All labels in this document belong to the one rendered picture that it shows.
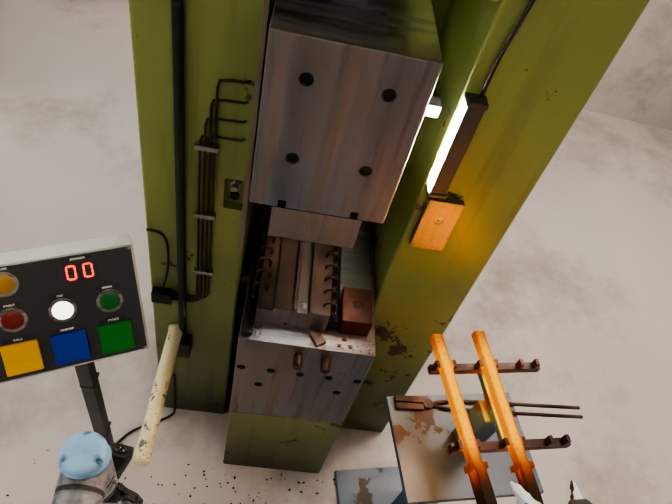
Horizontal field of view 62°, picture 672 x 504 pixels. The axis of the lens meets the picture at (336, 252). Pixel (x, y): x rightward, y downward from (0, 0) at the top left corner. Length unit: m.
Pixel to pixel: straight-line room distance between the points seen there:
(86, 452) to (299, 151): 0.64
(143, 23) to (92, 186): 2.14
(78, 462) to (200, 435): 1.42
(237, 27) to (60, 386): 1.79
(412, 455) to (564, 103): 0.98
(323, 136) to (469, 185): 0.44
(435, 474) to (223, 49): 1.19
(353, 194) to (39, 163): 2.48
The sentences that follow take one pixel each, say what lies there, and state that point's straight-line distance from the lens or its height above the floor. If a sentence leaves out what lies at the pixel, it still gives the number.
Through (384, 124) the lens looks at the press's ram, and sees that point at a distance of 1.08.
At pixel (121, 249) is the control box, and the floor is 1.19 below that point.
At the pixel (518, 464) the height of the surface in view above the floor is 1.04.
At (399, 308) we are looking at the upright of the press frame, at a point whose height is 0.89.
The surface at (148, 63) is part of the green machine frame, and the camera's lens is 1.24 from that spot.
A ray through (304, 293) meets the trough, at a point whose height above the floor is 0.99.
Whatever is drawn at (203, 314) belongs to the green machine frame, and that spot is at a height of 0.71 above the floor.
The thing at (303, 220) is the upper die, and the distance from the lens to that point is 1.25.
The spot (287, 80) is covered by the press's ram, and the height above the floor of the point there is 1.68.
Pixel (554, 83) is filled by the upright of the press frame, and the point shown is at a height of 1.70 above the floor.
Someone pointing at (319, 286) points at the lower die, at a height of 0.99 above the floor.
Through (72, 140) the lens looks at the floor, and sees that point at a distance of 3.57.
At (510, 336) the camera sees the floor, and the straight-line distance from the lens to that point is 3.04.
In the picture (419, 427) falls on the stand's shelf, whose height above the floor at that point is 0.76.
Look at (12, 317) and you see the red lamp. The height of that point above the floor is 1.10.
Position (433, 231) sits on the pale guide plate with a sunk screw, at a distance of 1.45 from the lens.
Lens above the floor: 2.22
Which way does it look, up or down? 47 degrees down
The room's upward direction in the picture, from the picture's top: 17 degrees clockwise
